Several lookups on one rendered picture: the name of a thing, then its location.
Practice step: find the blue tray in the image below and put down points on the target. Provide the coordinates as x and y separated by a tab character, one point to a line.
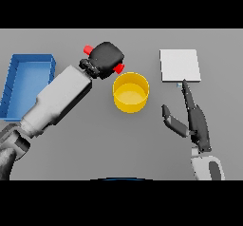
27	84

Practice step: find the yellow bowl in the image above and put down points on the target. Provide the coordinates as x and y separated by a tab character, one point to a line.
131	92

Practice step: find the pale square measuring scale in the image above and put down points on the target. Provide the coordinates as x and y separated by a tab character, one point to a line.
179	65

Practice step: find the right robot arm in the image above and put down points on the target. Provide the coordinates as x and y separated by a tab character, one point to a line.
207	168

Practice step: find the red beaker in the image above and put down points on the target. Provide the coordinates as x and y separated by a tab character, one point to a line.
119	68

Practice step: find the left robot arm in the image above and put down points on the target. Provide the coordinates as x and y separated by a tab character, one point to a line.
57	98

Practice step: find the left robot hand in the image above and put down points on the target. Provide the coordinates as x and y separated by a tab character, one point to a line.
106	59

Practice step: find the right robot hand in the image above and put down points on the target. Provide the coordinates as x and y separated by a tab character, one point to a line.
197	123

